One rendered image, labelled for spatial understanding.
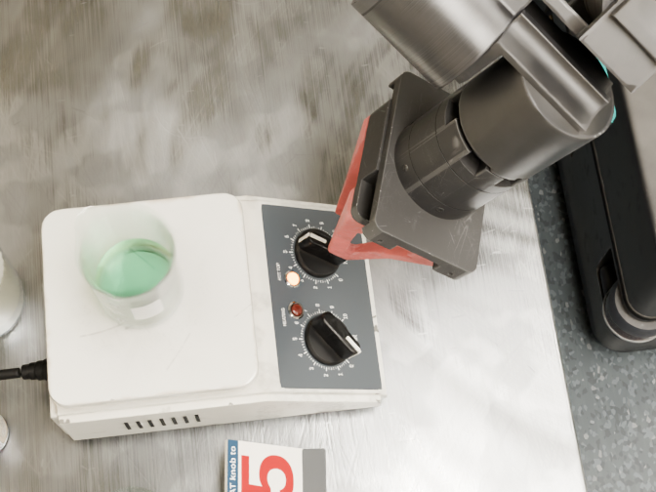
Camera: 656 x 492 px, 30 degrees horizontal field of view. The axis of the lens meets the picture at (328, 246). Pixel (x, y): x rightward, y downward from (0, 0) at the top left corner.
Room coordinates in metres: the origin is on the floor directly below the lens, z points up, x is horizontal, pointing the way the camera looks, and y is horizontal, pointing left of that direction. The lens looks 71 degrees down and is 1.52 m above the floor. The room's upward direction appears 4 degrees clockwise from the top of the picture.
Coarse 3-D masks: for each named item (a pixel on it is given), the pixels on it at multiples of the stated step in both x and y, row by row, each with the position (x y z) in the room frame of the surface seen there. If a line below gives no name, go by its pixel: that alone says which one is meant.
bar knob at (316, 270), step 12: (312, 228) 0.26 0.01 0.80; (300, 240) 0.25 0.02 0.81; (312, 240) 0.25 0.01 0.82; (324, 240) 0.25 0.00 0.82; (300, 252) 0.24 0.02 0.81; (312, 252) 0.24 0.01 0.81; (324, 252) 0.24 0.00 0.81; (300, 264) 0.24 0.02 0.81; (312, 264) 0.24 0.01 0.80; (324, 264) 0.24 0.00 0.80; (336, 264) 0.24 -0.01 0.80; (324, 276) 0.23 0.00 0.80
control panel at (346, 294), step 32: (288, 224) 0.26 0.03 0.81; (320, 224) 0.27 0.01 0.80; (288, 256) 0.24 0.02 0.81; (288, 288) 0.22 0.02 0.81; (320, 288) 0.22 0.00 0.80; (352, 288) 0.23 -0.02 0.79; (288, 320) 0.20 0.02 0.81; (352, 320) 0.21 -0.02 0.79; (288, 352) 0.18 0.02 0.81; (288, 384) 0.16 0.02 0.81; (320, 384) 0.16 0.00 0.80; (352, 384) 0.17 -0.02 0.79
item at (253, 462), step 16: (240, 448) 0.12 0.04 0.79; (256, 448) 0.13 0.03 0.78; (240, 464) 0.12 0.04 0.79; (256, 464) 0.12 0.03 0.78; (272, 464) 0.12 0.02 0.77; (288, 464) 0.12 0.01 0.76; (240, 480) 0.11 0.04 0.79; (256, 480) 0.11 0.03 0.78; (272, 480) 0.11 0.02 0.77; (288, 480) 0.11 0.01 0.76
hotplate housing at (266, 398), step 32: (256, 224) 0.26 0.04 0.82; (256, 256) 0.24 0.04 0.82; (256, 288) 0.22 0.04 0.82; (256, 320) 0.20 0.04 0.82; (256, 384) 0.16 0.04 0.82; (384, 384) 0.17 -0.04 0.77; (64, 416) 0.13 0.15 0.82; (96, 416) 0.13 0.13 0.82; (128, 416) 0.13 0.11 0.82; (160, 416) 0.14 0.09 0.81; (192, 416) 0.14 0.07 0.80; (224, 416) 0.14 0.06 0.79; (256, 416) 0.15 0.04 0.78; (288, 416) 0.15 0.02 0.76
